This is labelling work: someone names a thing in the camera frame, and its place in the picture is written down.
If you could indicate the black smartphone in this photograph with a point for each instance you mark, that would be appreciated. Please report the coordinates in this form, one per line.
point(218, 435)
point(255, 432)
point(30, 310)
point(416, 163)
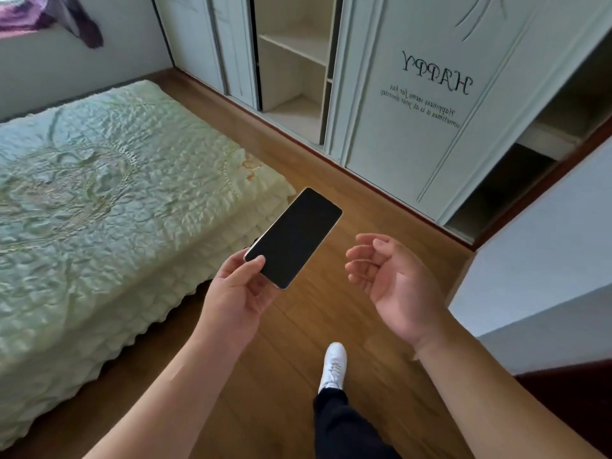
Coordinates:
point(294, 238)

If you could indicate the person's right forearm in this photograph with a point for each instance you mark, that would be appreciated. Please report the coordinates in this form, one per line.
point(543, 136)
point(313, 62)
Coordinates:
point(497, 401)

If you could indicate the bed with pale green quilt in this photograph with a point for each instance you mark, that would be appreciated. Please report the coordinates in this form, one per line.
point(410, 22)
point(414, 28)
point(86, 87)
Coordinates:
point(105, 224)

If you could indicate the white wardrobe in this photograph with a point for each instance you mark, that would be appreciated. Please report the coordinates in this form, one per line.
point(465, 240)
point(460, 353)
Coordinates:
point(373, 90)

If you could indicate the person's right thumb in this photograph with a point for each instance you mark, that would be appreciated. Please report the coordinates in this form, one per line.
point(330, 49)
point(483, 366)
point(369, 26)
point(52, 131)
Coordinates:
point(386, 252)

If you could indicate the person's left forearm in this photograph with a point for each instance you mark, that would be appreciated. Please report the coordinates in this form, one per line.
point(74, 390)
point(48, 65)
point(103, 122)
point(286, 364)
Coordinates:
point(167, 401)

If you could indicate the white sneaker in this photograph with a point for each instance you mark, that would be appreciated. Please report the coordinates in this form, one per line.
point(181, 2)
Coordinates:
point(333, 365)

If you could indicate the person's left thumb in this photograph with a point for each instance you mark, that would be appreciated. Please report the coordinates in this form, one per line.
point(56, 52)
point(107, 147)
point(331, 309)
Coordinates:
point(247, 271)

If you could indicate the person's black trouser leg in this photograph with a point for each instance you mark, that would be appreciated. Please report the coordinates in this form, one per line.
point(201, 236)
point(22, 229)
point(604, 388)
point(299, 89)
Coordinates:
point(346, 427)

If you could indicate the person's right hand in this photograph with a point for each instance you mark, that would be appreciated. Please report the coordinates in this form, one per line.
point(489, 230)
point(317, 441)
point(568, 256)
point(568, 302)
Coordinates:
point(406, 291)

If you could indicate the purple curtain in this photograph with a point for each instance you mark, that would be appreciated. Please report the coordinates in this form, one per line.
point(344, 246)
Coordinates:
point(57, 16)

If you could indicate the white sliding wardrobe door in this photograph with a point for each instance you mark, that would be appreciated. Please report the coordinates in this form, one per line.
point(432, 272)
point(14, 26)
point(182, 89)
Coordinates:
point(210, 42)

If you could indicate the person's right middle finger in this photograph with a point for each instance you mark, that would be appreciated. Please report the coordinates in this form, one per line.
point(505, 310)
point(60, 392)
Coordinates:
point(363, 253)

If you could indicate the person's left hand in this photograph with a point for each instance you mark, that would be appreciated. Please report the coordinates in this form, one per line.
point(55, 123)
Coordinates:
point(236, 301)

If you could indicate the white sliding door with lettering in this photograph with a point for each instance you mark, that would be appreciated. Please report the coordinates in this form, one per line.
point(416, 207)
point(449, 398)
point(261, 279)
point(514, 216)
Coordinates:
point(430, 105)

